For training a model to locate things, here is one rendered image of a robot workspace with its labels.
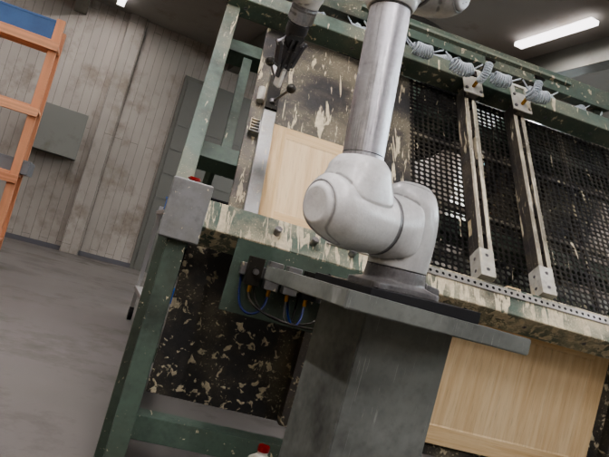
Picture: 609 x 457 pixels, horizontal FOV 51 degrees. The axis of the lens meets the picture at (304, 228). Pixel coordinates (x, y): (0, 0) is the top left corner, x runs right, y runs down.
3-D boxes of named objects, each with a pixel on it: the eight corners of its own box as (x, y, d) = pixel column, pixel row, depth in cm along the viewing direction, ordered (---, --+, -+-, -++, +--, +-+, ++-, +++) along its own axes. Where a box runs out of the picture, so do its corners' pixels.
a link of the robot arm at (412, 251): (440, 278, 162) (459, 195, 163) (394, 267, 150) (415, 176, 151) (392, 268, 174) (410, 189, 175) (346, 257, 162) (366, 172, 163)
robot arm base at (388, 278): (454, 306, 158) (459, 284, 158) (374, 287, 151) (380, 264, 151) (417, 296, 175) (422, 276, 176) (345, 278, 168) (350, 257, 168)
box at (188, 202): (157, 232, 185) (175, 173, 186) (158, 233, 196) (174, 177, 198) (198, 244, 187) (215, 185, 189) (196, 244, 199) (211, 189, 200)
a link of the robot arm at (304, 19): (287, -3, 212) (281, 14, 215) (303, 9, 206) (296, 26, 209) (308, 2, 217) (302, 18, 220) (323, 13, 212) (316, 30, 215)
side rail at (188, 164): (166, 208, 220) (171, 188, 211) (221, 23, 288) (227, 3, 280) (183, 212, 221) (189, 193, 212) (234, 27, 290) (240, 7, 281)
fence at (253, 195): (240, 218, 220) (243, 210, 217) (274, 51, 280) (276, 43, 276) (254, 221, 221) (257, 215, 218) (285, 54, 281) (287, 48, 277)
